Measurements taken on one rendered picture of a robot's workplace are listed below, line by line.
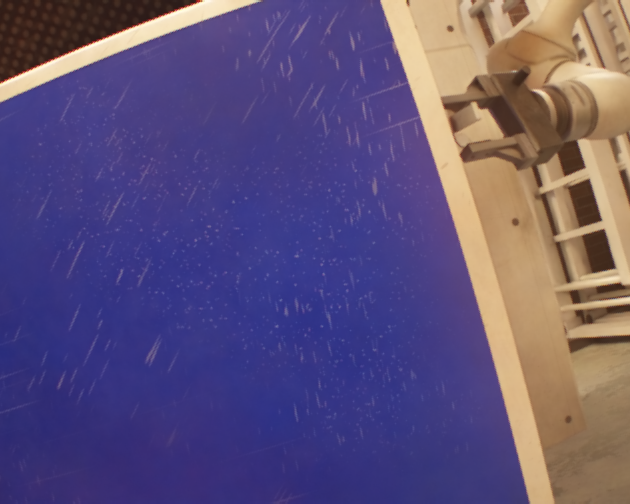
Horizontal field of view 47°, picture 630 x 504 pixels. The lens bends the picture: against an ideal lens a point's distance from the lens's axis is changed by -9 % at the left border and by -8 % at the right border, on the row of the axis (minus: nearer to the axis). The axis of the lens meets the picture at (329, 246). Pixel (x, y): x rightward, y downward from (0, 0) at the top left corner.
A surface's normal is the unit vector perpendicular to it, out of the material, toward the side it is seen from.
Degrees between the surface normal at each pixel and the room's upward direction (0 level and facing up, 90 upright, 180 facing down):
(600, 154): 90
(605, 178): 90
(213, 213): 90
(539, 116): 71
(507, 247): 90
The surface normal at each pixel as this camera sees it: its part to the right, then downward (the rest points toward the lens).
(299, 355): -0.10, -0.04
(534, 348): 0.24, -0.13
